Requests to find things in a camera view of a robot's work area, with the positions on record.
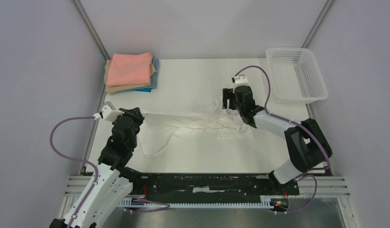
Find white t shirt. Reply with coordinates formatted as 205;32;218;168
138;97;254;158

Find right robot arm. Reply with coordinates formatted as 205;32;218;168
222;85;332;194

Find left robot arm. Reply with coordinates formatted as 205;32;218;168
49;105;145;228

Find beige folded t shirt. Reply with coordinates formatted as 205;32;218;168
104;60;156;94

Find blue folded t shirt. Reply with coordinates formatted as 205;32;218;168
132;57;160;93

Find white plastic basket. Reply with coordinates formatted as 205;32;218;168
266;47;328;104

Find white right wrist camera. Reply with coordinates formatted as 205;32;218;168
232;74;248;85

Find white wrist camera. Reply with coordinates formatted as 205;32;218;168
232;74;248;85
93;104;124;122

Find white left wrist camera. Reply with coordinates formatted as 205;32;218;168
93;104;124;122

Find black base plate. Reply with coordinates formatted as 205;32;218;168
130;173;300;204

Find white cable duct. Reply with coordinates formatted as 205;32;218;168
117;197;274;209

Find aluminium frame rail left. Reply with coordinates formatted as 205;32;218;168
71;0;110;60

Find aluminium frame rail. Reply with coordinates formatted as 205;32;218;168
71;0;110;60
301;0;336;48

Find aluminium frame rail right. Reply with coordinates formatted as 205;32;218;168
301;0;336;48

